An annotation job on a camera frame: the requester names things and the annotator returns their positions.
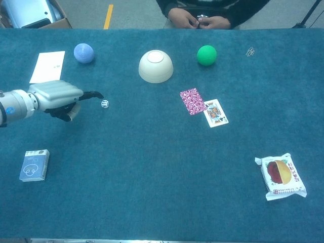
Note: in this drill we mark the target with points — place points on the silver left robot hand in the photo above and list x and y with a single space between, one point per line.
57 97

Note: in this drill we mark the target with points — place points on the person in dark sweater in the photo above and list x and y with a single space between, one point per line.
210 12

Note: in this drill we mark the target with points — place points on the cardboard box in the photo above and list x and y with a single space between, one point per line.
54 19

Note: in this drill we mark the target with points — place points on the king of clubs card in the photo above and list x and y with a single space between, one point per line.
215 113

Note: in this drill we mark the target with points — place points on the small white die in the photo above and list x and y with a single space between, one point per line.
105 103

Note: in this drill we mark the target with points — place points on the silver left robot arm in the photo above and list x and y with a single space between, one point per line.
15 106

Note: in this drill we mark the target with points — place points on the white paper card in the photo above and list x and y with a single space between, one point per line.
47 66

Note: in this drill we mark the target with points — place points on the black tripod leg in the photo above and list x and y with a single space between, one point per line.
307 15

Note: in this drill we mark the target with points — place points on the blue card box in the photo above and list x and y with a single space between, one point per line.
34 165

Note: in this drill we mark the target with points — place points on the grey device in box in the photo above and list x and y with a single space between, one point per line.
30 12

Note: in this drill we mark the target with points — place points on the green ball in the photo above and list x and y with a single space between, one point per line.
206 55

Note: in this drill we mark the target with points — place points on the purple ball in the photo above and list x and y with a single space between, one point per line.
83 53

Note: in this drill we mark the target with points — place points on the silver table edge rail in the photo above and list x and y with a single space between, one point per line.
152 240

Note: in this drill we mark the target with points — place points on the red patterned playing card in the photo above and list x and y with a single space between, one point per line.
193 101

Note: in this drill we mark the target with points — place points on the white snack packet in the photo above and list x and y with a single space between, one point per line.
281 176

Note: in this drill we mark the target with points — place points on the yellow floor tape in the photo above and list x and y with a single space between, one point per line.
108 16

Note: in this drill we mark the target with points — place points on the paper clips cluster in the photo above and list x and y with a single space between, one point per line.
250 51

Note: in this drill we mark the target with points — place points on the cream upturned bowl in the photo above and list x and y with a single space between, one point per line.
156 66

